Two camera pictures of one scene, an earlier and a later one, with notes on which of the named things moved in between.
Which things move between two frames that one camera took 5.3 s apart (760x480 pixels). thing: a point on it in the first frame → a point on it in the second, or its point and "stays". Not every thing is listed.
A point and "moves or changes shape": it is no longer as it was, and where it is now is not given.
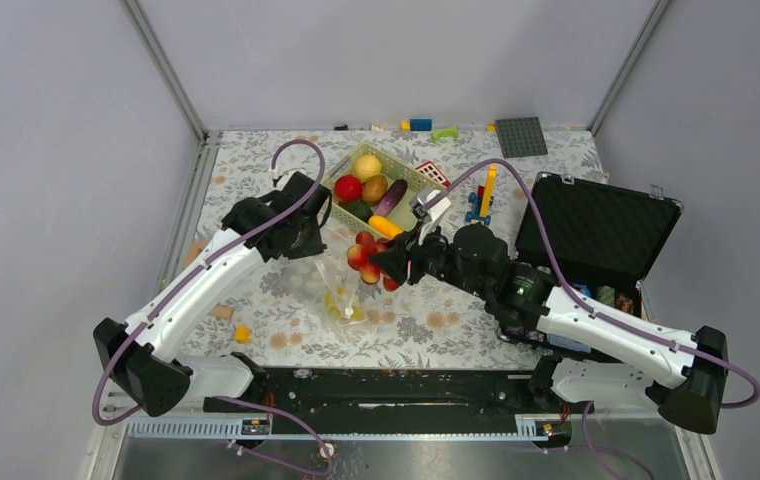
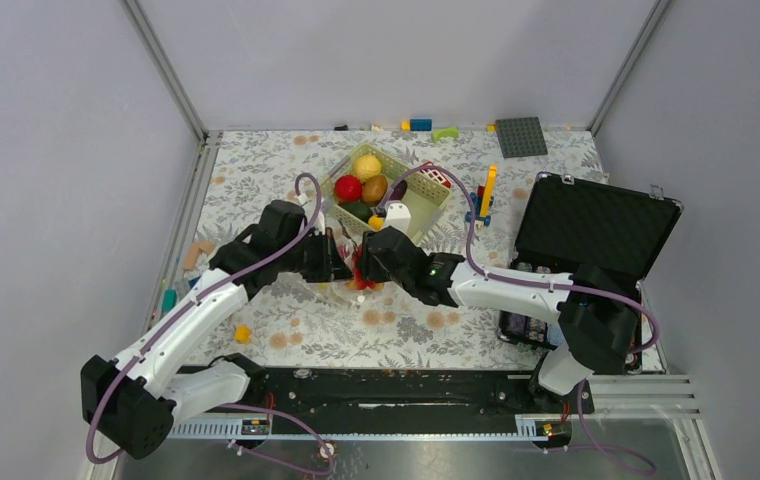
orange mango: x=384 y=226 stays
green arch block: x=441 y=132 stays
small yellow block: x=242 y=334 stays
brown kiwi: x=373 y=189 stays
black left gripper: x=313 y=246 → x=331 y=267
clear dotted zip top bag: x=323 y=287 moves or changes shape
